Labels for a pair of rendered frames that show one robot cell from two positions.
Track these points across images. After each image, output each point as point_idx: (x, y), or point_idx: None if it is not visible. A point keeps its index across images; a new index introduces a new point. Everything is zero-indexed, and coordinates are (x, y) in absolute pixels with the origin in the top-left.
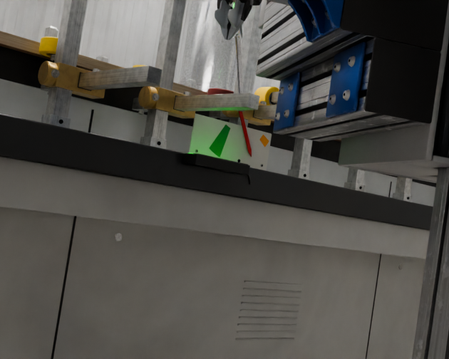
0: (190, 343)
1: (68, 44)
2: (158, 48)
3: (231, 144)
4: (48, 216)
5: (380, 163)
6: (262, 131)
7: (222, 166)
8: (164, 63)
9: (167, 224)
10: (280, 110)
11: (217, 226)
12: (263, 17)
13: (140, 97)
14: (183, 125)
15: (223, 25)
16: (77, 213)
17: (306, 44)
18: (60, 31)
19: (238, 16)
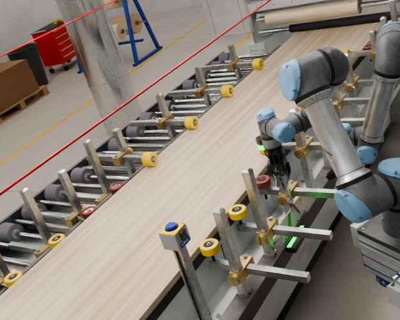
0: (287, 283)
1: (237, 262)
2: (253, 213)
3: (293, 218)
4: None
5: None
6: (298, 197)
7: (302, 240)
8: (262, 221)
9: None
10: (384, 281)
11: (298, 252)
12: (359, 246)
13: (258, 241)
14: (248, 205)
15: (279, 184)
16: (263, 312)
17: None
18: (228, 258)
19: (286, 178)
